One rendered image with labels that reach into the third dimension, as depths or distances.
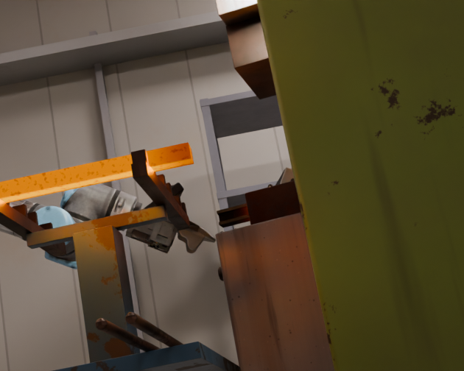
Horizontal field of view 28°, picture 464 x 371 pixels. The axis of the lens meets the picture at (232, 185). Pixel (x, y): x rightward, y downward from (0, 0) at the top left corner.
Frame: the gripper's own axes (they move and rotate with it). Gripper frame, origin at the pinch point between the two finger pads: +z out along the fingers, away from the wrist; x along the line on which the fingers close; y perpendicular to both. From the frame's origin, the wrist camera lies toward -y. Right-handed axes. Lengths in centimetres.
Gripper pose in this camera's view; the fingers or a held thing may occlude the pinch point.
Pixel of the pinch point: (211, 236)
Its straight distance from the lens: 227.6
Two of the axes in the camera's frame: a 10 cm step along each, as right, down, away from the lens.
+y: -3.3, 8.8, -3.4
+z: 9.3, 3.6, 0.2
